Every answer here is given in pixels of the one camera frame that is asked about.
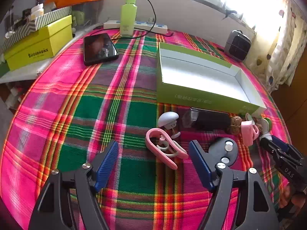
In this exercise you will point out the green striped gift box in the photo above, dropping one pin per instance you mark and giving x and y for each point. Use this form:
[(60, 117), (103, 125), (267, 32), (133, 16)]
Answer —
[(52, 16)]

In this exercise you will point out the heart print curtain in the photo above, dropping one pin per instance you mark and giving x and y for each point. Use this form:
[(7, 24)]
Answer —
[(283, 40)]

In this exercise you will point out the lime green bottle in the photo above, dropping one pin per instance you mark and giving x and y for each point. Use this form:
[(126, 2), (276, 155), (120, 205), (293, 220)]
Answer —
[(128, 16)]

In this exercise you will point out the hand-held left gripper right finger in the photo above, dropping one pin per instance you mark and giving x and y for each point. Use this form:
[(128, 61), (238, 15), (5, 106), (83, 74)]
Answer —
[(201, 165)]

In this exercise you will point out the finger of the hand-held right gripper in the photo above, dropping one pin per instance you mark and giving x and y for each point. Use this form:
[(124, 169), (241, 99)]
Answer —
[(269, 147), (283, 146)]

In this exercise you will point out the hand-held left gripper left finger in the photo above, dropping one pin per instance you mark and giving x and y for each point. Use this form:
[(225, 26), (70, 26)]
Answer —
[(108, 165)]

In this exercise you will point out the pink plaid blanket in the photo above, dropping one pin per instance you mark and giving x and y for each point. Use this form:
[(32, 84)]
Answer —
[(60, 112)]

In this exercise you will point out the closed lime green box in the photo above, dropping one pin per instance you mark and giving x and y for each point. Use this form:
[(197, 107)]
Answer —
[(36, 50)]

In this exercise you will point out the person's right hand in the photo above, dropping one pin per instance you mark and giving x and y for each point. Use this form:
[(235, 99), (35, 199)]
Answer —
[(295, 200)]

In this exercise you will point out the green cardboard box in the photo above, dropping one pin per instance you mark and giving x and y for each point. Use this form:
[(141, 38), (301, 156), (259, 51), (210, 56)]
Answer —
[(196, 76)]

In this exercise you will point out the glass tank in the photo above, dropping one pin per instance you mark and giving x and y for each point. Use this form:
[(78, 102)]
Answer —
[(91, 12)]

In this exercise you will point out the grey space heater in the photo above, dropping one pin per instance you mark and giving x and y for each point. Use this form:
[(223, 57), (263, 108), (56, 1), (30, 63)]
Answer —
[(237, 45)]

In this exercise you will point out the white and green spool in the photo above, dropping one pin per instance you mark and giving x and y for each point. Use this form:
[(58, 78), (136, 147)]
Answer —
[(265, 124)]

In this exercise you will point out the black disc with metal buttons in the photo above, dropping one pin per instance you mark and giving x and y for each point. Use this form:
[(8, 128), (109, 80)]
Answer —
[(218, 148)]

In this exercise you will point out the white side table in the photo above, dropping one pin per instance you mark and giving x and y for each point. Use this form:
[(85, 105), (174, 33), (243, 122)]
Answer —
[(28, 74)]

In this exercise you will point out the white mushroom-shaped hook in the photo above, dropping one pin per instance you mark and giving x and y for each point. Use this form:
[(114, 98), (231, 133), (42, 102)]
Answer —
[(168, 118)]

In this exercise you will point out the black rectangular device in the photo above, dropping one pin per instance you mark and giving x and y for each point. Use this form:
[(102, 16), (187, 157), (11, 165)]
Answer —
[(211, 122)]

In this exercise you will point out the white power strip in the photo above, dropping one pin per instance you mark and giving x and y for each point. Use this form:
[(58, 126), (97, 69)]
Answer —
[(158, 27)]

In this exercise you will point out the pink plastic clip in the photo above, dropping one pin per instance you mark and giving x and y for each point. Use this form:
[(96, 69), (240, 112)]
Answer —
[(247, 130), (148, 141)]

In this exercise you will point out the black smartphone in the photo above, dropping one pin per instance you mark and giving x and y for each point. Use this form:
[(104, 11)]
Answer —
[(100, 49)]

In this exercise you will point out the wooden cabinet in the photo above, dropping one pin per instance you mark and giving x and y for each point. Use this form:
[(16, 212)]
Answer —
[(297, 95)]

